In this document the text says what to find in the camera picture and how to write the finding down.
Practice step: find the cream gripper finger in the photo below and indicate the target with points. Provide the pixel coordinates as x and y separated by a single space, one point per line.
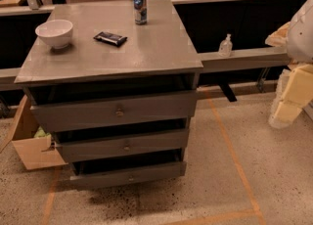
293 93
278 37

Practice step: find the dark blueberry rxbar wrapper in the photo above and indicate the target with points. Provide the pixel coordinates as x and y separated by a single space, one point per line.
110 38

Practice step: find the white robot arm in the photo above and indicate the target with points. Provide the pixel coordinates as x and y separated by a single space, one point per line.
299 42

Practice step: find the clear sanitizer pump bottle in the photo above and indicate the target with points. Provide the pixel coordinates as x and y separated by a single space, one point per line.
225 47

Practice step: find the blue drink can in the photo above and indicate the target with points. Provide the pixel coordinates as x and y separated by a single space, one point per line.
140 11

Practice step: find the grey drawer cabinet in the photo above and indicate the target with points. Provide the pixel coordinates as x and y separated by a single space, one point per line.
105 88

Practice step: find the grey top drawer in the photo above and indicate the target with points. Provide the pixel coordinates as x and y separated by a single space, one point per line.
115 111

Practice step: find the grey drawer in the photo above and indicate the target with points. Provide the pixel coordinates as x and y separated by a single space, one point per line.
115 111
130 176
124 145

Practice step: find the grey bottom drawer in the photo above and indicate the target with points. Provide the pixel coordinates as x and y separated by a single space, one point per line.
130 176

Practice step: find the white ceramic bowl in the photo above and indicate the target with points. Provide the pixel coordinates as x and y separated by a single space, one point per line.
55 33

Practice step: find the grey middle drawer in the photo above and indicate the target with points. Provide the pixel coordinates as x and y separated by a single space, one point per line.
124 145

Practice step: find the brown cardboard box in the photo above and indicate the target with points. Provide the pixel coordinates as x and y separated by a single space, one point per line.
34 152

